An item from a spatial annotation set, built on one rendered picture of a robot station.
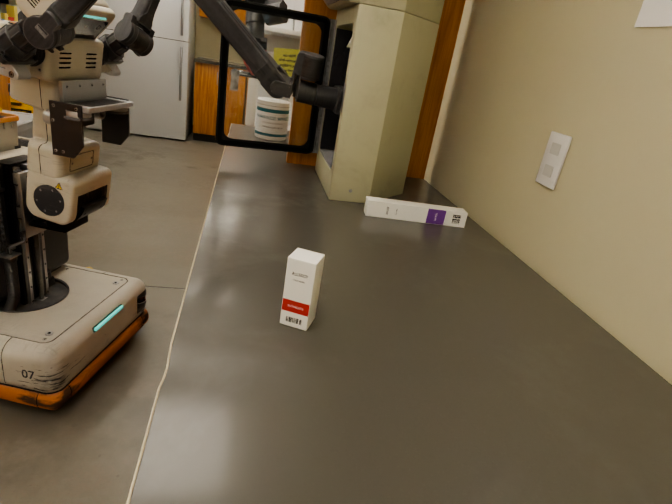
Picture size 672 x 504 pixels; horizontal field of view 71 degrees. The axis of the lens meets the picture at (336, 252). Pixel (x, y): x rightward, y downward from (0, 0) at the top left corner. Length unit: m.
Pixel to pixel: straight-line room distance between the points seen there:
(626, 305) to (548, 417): 0.36
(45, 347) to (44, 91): 0.80
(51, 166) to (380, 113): 1.04
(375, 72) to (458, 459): 0.92
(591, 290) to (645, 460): 0.42
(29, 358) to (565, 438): 1.59
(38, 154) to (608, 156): 1.54
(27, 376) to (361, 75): 1.41
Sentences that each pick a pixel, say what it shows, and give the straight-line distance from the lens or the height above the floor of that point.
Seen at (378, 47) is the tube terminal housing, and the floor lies 1.33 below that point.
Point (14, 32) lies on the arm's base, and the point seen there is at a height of 1.22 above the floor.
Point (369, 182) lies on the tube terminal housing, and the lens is 1.27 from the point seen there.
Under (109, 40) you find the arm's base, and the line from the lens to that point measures 1.90.
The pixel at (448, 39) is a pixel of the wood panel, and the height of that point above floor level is 1.39.
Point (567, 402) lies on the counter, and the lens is 0.69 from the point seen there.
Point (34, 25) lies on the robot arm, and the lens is 1.48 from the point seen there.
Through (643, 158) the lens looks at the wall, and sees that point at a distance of 0.96.
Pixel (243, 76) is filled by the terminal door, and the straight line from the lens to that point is 1.47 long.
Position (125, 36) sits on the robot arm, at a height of 1.24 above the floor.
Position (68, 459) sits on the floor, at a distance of 1.83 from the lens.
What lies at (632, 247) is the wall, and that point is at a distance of 0.95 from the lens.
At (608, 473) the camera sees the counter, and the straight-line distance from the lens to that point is 0.62.
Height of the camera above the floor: 1.30
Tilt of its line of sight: 23 degrees down
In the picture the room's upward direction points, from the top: 10 degrees clockwise
